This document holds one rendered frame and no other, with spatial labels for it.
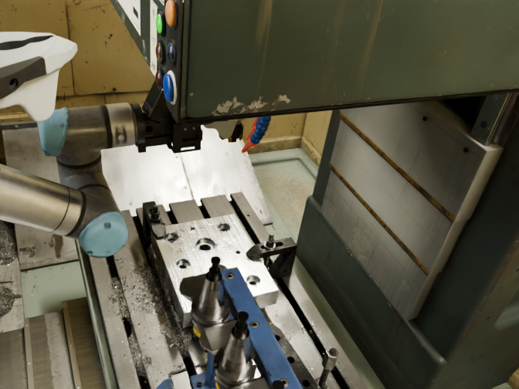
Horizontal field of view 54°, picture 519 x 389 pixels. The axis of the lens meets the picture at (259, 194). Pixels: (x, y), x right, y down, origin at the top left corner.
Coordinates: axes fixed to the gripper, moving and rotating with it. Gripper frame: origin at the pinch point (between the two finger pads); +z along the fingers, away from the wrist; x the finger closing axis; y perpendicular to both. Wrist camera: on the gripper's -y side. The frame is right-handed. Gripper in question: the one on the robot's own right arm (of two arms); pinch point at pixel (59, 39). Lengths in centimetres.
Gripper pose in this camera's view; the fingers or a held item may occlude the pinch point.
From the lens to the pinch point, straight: 46.2
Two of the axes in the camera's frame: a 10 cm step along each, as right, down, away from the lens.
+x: 8.0, 4.4, -4.1
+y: -1.3, 8.0, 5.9
